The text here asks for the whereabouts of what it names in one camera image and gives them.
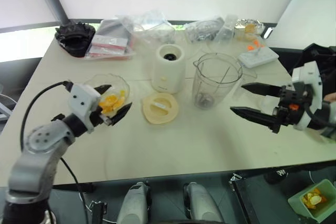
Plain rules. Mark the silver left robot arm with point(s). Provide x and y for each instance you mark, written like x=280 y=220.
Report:
x=39 y=150

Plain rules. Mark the clear blender jar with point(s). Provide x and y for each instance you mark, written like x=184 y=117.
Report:
x=218 y=82

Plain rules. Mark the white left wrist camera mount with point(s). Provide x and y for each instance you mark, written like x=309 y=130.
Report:
x=81 y=98

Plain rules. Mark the crumpled clear plastic bag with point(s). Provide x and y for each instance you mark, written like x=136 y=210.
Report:
x=147 y=26

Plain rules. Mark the orange plugs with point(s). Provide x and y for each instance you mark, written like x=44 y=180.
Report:
x=252 y=47

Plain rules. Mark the clear plastic cup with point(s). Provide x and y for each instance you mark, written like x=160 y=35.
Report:
x=225 y=31

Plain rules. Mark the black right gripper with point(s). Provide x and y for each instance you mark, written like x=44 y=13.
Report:
x=291 y=100

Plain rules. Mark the black object with white print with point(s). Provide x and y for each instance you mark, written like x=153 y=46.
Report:
x=277 y=175

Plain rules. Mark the silver foil tray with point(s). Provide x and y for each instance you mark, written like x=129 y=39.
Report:
x=258 y=23

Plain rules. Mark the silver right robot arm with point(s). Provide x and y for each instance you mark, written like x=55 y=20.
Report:
x=330 y=119

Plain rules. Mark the white power strip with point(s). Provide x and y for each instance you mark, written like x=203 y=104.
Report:
x=258 y=57

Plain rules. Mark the orange peels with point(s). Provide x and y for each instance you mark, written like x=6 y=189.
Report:
x=313 y=199

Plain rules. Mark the cream blender lid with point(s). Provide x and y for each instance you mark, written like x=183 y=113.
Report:
x=160 y=108

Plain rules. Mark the cream blender base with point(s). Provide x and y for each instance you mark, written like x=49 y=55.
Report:
x=168 y=74

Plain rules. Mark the grey rounded leg shell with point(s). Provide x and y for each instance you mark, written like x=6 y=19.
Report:
x=200 y=205
x=134 y=205

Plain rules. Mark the red white packs bag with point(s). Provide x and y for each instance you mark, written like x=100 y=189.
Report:
x=109 y=43

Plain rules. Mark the black metal bracket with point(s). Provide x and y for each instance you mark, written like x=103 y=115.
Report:
x=99 y=212

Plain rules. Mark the orange fruit pieces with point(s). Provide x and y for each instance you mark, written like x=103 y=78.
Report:
x=111 y=102

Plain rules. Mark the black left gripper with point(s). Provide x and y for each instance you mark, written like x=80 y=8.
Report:
x=96 y=116

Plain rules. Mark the green plastic bin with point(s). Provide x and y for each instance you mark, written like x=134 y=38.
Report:
x=325 y=209

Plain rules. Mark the black flat tray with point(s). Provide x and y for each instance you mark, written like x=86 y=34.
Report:
x=265 y=203

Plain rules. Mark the clear glass bowl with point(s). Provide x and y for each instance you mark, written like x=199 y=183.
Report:
x=122 y=83

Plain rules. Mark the crumpled black bag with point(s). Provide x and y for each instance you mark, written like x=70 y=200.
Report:
x=74 y=39

